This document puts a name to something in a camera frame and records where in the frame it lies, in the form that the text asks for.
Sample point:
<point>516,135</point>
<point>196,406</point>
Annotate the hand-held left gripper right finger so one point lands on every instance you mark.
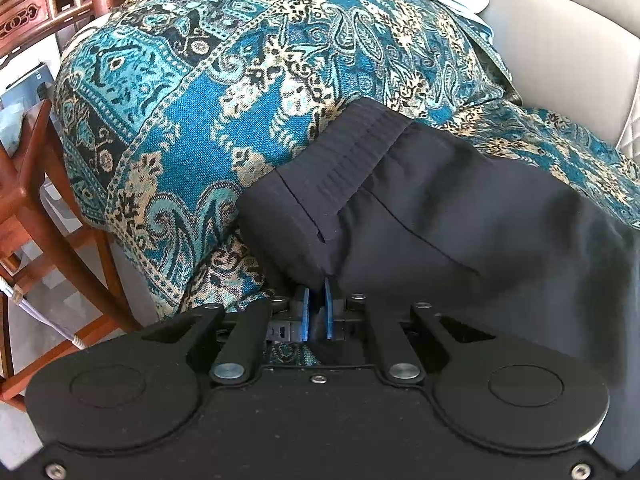
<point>329,312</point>

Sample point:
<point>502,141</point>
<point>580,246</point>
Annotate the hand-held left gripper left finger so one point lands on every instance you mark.
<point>305,316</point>

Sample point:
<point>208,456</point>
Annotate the black pants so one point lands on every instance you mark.
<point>450,230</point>

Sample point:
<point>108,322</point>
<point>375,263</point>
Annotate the teal paisley blanket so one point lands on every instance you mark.
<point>210,110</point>

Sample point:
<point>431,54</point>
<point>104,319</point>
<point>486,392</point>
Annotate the wooden chair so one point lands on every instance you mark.
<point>35,200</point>

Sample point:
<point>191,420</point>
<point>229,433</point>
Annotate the grey box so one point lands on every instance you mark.
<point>25,87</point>

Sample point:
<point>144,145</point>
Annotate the carved wooden table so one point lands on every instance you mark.
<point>30,5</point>

